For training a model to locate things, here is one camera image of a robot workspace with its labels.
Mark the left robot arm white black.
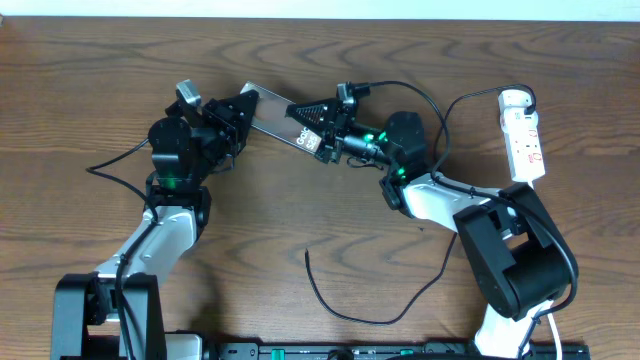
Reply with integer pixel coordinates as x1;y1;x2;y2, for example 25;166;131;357
50;81;259;359

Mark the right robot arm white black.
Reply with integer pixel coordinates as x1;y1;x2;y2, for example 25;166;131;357
286;90;578;359

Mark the white power strip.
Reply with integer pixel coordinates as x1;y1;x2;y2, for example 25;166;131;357
500;107;546;183

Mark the white USB charger plug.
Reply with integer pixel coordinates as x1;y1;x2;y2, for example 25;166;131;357
498;89;533;112

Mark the black charger cable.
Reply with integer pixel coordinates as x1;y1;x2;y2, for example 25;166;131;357
304;83;538;327

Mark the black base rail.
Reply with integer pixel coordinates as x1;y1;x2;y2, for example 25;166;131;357
214;341;591;360

